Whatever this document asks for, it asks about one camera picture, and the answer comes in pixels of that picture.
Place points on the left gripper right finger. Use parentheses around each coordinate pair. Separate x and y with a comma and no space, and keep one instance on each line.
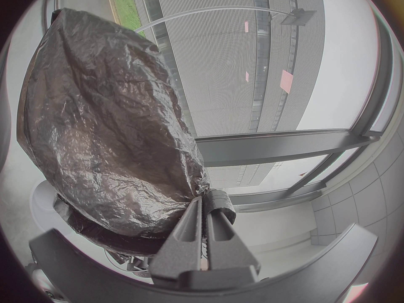
(230,251)

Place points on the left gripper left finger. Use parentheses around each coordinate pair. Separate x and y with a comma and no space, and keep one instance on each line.
(176,251)

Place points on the black plastic bag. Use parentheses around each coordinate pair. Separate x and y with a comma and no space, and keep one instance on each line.
(94,121)

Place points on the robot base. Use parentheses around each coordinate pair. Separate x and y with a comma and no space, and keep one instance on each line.
(41,207)

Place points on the window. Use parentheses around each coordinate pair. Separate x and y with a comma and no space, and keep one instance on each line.
(284,144)

